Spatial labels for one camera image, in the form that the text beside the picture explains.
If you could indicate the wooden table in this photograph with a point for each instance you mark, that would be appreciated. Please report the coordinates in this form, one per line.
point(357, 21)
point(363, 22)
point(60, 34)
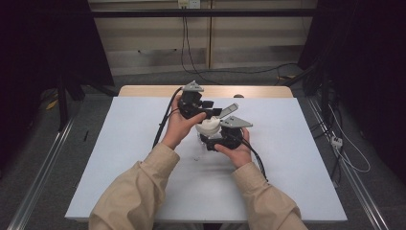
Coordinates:
point(143, 91)

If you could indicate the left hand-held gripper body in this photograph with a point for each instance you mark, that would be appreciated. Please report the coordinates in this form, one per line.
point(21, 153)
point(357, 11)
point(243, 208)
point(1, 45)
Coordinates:
point(190, 103)

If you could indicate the white table cover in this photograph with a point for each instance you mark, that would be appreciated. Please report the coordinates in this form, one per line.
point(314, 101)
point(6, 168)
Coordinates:
point(287, 166)

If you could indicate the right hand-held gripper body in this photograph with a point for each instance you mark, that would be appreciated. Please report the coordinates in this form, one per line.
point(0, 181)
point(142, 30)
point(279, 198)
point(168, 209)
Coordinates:
point(233, 134)

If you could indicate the aluminium floor rail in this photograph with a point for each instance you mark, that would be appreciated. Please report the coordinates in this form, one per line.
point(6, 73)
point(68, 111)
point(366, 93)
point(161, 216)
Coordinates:
point(38, 182)
point(357, 185)

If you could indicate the white wall socket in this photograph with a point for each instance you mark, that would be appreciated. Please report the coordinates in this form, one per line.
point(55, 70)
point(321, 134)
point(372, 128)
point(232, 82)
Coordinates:
point(189, 4)

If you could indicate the person's left hand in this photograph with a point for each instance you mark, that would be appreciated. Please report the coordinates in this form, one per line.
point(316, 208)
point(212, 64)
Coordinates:
point(178, 127)

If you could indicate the glass cup with cream lid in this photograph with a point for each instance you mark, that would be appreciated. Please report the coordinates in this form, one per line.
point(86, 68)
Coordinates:
point(208, 126)

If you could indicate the white power strip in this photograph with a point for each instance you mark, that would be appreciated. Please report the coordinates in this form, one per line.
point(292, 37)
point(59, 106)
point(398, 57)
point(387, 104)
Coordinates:
point(336, 142)

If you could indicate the small black floor stick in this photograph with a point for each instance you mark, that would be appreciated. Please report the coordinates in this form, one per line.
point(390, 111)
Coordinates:
point(85, 135)

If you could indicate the person's right hand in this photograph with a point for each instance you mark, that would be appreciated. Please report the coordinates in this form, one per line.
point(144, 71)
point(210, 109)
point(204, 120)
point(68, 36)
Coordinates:
point(241, 155)

